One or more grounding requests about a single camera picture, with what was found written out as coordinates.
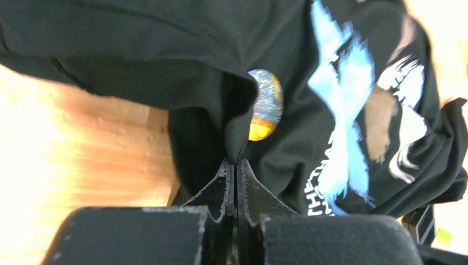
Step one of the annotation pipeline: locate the black printed t-shirt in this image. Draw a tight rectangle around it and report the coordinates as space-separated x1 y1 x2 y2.
1 1 467 218

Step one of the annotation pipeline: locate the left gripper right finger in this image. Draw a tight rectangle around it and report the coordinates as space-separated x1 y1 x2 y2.
237 160 422 264

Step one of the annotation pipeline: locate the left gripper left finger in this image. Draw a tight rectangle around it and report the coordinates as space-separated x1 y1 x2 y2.
42 161 234 264

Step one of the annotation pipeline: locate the round blue yellow brooch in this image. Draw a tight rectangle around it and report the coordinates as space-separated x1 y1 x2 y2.
248 69 284 141

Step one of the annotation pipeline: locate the black square frame left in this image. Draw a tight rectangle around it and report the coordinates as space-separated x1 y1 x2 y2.
402 205 436 246

